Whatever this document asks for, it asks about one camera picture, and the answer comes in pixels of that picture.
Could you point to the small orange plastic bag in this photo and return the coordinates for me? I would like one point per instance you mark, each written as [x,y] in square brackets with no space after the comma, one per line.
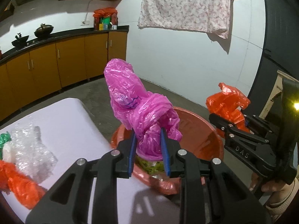
[226,104]

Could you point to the wooden plank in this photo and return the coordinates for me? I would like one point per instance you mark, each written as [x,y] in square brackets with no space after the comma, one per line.
[277,88]

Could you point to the red bag on counter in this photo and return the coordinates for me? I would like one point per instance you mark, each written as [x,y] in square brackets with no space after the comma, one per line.
[105,19]

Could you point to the clear bubble wrap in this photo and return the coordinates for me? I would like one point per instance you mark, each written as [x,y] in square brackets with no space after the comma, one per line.
[32,157]

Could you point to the large orange plastic bag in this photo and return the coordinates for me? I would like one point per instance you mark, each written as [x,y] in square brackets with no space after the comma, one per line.
[26,191]

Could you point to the lower wooden kitchen cabinets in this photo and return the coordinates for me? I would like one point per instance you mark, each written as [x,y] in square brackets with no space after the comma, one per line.
[44,67]

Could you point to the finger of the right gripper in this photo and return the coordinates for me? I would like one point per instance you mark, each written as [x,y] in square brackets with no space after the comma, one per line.
[226,126]

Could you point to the red plastic basket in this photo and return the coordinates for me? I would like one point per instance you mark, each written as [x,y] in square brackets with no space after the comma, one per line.
[198,137]

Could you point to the black wok with lid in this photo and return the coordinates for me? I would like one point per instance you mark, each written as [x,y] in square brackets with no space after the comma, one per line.
[44,31]

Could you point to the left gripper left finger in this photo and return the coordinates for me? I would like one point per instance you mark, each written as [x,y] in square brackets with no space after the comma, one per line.
[87,186]

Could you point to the pink plastic bag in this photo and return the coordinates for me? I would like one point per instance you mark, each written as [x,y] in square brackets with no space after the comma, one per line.
[140,110]

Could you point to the white plastic bag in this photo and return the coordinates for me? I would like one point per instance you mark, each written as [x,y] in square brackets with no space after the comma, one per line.
[9,154]

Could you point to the person right hand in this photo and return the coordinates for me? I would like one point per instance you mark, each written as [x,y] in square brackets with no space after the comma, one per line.
[271,186]

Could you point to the floral hanging cloth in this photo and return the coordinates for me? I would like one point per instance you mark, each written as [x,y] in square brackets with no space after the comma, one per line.
[207,16]

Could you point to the black wok left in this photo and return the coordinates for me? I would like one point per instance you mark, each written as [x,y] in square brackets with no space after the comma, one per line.
[20,41]

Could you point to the green plastic bag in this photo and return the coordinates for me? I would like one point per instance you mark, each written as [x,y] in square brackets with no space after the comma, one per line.
[4,138]

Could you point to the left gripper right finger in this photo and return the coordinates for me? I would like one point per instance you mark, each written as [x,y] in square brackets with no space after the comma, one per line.
[210,191]

